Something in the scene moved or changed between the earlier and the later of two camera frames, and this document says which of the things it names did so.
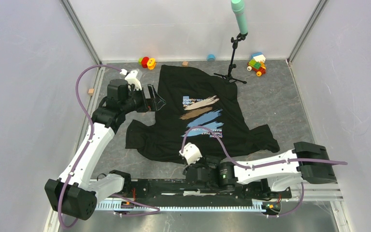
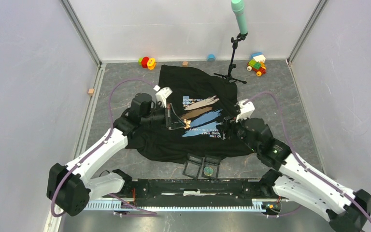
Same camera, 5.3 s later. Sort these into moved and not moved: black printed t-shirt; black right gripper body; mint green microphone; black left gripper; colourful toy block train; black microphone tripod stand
Moved: black left gripper; black right gripper body
Not moved: colourful toy block train; black microphone tripod stand; black printed t-shirt; mint green microphone
